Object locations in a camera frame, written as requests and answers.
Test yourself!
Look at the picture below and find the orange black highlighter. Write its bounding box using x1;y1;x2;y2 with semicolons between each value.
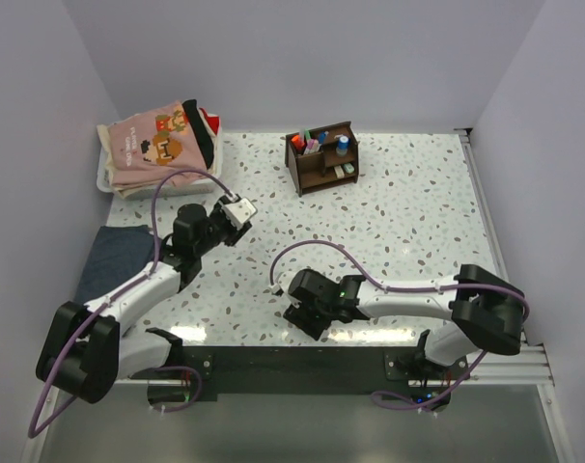
292;133;306;155

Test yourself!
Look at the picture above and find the pink capped pen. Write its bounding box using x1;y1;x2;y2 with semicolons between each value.
304;139;316;154

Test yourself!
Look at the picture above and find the brown wooden desk organizer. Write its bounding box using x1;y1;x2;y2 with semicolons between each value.
285;121;360;197

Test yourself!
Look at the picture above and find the blue capped pen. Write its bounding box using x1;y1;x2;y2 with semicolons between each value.
318;131;328;146

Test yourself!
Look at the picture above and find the blue grey sharpener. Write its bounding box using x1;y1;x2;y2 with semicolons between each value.
336;135;349;157

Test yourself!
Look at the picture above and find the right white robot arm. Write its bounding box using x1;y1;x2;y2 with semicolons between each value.
270;264;529;379

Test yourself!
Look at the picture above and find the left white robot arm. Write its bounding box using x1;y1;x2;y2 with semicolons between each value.
36;197;257;403

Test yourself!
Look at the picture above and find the blue folded cloth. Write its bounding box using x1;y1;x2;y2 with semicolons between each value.
73;225;154;305

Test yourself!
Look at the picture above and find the pink pixel-print shirt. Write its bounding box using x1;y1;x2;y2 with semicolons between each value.
97;100;209;193

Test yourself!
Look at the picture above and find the black red folded garment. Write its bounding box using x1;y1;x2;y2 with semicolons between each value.
181;99;221;169

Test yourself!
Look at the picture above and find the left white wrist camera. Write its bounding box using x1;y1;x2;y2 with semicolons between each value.
222;197;258;230

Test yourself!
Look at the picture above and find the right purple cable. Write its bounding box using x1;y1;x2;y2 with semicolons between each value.
270;239;530;411

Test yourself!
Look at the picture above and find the purple cable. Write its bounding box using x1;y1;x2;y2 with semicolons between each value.
27;169;238;438
270;239;530;411

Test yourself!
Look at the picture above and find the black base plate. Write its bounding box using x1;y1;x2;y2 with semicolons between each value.
126;344;471;411

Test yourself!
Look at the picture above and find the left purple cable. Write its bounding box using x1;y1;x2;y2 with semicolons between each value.
27;169;238;438

